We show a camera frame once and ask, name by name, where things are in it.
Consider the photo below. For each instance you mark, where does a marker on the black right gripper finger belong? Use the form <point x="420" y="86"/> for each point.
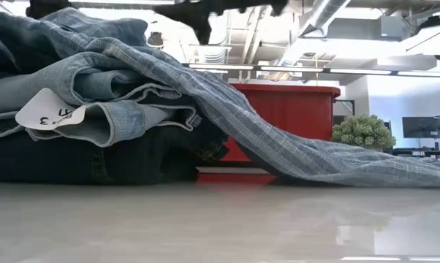
<point x="198" y="16"/>

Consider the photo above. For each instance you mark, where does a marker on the blue striped shirt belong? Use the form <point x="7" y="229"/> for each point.
<point x="242" y="128"/>

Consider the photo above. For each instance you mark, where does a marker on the dark denim jeans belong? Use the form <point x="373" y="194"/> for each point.
<point x="59" y="160"/>

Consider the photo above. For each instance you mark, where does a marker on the red plastic laundry bin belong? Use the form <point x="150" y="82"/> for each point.
<point x="296" y="113"/>

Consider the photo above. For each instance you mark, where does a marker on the black ceiling lamp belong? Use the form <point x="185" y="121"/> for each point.
<point x="156" y="38"/>

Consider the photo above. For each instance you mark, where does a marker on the long ceiling light bar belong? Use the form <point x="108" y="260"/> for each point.
<point x="296" y="68"/>

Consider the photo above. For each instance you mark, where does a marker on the white paper tag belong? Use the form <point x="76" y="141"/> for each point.
<point x="41" y="109"/>

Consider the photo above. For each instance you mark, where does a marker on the green spiky ball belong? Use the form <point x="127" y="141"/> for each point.
<point x="362" y="133"/>

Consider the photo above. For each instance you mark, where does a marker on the black monitor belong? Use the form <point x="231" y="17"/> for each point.
<point x="421" y="127"/>

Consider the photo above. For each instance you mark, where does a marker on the black desk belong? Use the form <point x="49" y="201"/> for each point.
<point x="421" y="152"/>

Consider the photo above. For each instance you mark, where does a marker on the silver ribbed air duct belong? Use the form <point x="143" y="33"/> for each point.
<point x="212" y="55"/>
<point x="326" y="14"/>

